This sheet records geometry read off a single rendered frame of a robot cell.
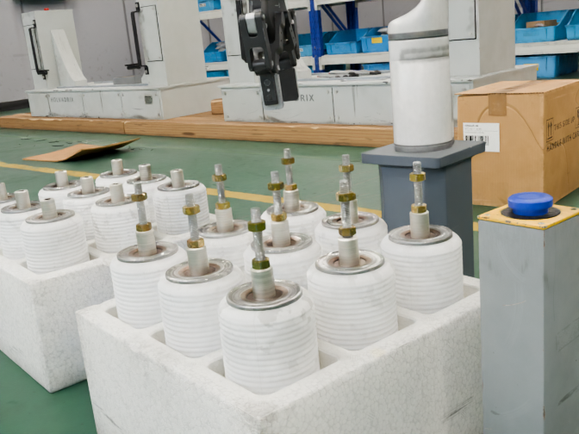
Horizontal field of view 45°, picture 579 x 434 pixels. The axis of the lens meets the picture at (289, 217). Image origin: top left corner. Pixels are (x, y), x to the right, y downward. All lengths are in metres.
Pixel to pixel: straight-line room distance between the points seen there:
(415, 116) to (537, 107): 0.78
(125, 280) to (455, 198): 0.53
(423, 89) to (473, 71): 1.74
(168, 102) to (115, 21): 4.21
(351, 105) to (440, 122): 1.99
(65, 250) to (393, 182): 0.52
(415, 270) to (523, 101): 1.10
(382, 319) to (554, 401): 0.18
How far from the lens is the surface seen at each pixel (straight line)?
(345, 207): 0.74
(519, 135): 1.87
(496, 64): 2.93
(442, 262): 0.81
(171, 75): 4.14
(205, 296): 0.75
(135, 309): 0.86
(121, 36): 8.29
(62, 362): 1.15
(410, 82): 1.09
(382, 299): 0.74
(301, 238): 0.86
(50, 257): 1.14
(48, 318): 1.12
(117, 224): 1.17
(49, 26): 5.35
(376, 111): 3.01
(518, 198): 0.68
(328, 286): 0.73
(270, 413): 0.64
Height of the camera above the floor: 0.50
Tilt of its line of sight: 15 degrees down
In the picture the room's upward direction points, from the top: 6 degrees counter-clockwise
